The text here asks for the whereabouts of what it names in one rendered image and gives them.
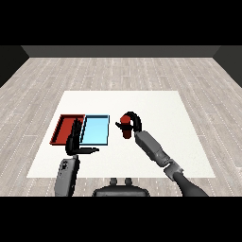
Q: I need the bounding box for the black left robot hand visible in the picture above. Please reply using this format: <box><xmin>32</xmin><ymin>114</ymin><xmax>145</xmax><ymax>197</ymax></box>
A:
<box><xmin>64</xmin><ymin>118</ymin><xmax>100</xmax><ymax>157</ymax></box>

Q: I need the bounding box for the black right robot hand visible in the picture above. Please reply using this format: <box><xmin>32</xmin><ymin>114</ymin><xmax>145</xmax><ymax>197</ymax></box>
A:
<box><xmin>114</xmin><ymin>111</ymin><xmax>144</xmax><ymax>133</ymax></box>

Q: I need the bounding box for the red can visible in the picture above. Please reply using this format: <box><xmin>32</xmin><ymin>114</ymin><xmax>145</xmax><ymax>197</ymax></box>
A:
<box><xmin>120</xmin><ymin>114</ymin><xmax>133</xmax><ymax>140</ymax></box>

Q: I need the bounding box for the red shallow open box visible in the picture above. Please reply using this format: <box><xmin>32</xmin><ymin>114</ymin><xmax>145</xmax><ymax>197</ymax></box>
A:
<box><xmin>49</xmin><ymin>113</ymin><xmax>86</xmax><ymax>147</ymax></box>

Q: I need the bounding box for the light blue shallow open box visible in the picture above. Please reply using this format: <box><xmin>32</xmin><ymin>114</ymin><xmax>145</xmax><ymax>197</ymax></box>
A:
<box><xmin>78</xmin><ymin>114</ymin><xmax>111</xmax><ymax>147</ymax></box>

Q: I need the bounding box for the dark grey robot body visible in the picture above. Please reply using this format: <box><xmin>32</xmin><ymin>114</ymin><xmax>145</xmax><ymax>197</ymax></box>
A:
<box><xmin>92</xmin><ymin>178</ymin><xmax>151</xmax><ymax>198</ymax></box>

